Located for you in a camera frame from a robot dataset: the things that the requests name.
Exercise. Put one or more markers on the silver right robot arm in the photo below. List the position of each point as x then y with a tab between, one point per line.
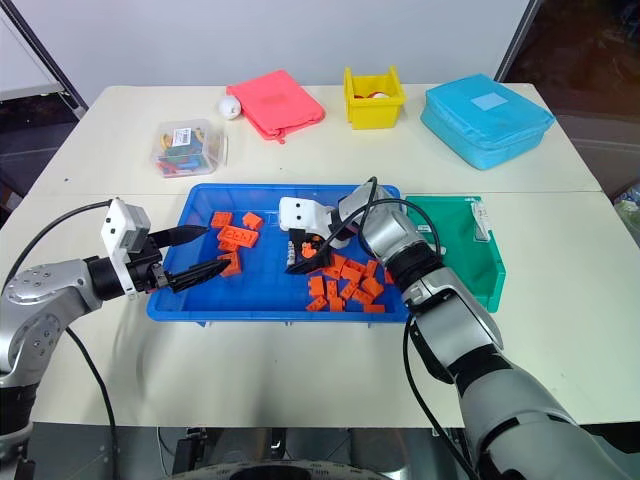
450	310

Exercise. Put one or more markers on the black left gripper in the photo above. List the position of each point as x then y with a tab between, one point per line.
145	267

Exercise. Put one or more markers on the dark rounded robot base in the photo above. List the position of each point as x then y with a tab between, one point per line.
290	471

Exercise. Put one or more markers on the clear box of coloured blocks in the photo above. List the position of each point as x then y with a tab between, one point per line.
187	150

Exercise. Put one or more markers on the yellow plastic bin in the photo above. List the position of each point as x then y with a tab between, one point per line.
374	112

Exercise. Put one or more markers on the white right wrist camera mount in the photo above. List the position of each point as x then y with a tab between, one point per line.
305	215

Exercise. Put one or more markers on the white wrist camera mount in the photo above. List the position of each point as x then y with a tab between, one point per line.
305	215
116	227

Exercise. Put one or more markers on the light blue fabric case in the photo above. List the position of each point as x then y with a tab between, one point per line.
487	122

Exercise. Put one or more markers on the grey metal frame post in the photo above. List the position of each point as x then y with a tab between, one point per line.
47	55
515	40

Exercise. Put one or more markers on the white red ball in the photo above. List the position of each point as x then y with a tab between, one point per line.
376	95

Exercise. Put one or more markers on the small white ball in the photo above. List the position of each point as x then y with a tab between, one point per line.
229	108

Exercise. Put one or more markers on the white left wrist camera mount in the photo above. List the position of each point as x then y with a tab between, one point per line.
116	227

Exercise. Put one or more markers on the blue plastic bin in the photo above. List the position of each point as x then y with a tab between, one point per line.
265	295

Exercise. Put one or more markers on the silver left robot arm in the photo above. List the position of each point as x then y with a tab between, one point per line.
45	300

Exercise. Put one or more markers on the large orange building block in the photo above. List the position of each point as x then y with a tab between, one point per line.
239	237

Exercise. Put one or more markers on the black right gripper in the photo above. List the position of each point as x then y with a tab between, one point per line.
320	244

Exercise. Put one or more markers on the pink fabric pouch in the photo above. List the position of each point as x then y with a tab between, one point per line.
277	102

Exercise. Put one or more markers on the green plastic bin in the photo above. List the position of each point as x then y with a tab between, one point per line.
460	260

